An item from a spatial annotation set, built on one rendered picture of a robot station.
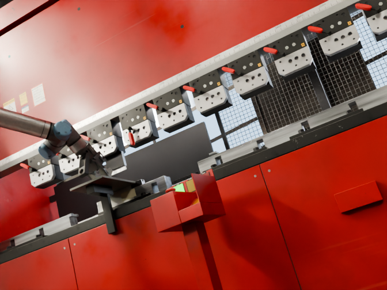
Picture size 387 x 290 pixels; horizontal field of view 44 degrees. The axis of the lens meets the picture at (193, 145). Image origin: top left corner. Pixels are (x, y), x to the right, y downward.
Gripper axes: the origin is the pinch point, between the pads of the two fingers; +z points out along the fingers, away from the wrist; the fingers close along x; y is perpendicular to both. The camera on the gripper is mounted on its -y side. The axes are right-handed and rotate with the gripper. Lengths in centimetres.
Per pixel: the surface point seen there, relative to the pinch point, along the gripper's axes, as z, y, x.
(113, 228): 13.4, -18.4, -3.2
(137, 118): -14.1, 25.5, -19.2
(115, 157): -4.5, 17.2, -0.3
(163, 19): -43, 56, -46
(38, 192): 0, 47, 92
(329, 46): 2, 33, -111
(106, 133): -15.9, 22.7, -1.2
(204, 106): -4, 24, -53
